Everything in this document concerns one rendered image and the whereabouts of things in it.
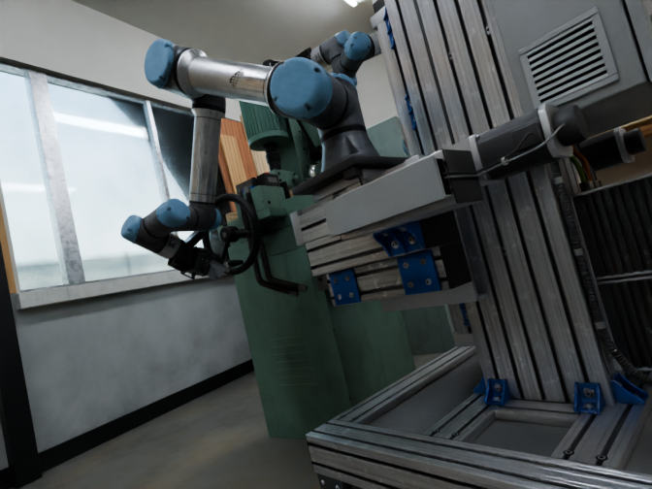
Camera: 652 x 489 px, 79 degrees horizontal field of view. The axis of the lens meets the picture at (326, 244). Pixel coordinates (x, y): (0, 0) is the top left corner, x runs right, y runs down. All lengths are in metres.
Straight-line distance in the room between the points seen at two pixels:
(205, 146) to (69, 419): 1.74
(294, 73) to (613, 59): 0.56
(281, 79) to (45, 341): 1.97
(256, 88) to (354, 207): 0.38
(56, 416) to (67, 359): 0.27
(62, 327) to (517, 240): 2.22
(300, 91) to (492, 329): 0.66
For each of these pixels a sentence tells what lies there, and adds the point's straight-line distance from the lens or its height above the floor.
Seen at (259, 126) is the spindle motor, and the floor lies 1.25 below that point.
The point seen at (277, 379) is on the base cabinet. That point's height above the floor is 0.23.
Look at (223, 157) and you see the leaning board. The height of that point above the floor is 1.71.
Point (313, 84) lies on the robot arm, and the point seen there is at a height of 0.96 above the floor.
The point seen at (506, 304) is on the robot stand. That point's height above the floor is 0.44.
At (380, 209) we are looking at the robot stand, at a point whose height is 0.68.
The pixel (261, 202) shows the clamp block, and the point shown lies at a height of 0.90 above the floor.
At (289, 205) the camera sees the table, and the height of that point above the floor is 0.87.
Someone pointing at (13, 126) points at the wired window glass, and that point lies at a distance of 2.85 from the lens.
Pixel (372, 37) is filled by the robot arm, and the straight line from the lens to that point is 1.44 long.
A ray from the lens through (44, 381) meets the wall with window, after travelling 2.50.
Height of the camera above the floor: 0.59
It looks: 4 degrees up
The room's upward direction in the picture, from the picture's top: 14 degrees counter-clockwise
